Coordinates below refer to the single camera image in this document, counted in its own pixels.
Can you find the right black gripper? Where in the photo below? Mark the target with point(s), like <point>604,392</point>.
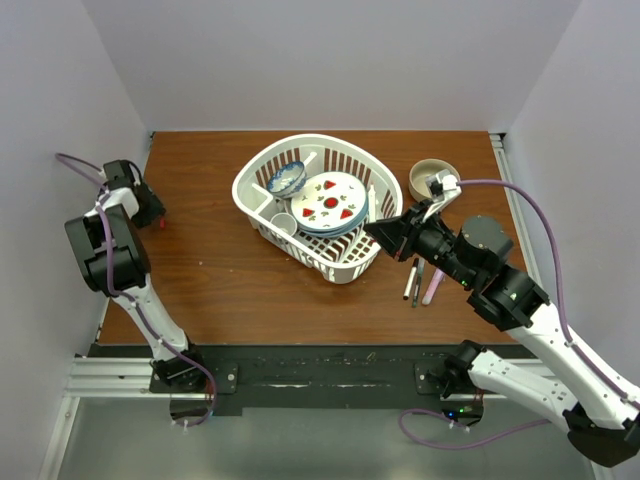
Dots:
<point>399,234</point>

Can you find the pink highlighter pen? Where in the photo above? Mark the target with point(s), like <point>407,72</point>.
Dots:
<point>431,290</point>

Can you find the white plastic dish basket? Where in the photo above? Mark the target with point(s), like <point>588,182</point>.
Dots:
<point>341,260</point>

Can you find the blue white patterned bowl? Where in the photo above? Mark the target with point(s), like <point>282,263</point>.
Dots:
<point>288,180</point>

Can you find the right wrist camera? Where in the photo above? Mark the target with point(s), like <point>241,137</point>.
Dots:
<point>443,189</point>

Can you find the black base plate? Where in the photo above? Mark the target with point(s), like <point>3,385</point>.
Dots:
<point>393,377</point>

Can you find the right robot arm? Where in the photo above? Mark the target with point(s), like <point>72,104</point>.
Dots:
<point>596,408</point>

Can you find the beige ceramic bowl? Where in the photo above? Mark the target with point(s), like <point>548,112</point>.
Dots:
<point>423,169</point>

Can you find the small white cup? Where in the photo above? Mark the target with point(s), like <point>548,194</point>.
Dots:
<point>284,223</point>

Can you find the watermelon pattern plate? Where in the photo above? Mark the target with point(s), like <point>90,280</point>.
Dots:
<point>331,183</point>

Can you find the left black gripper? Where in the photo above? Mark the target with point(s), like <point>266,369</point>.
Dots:
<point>155,208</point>

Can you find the white pen with black tip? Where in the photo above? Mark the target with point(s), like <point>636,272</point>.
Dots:
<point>411,279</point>

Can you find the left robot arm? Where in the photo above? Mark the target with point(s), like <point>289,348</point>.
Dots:
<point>113,261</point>

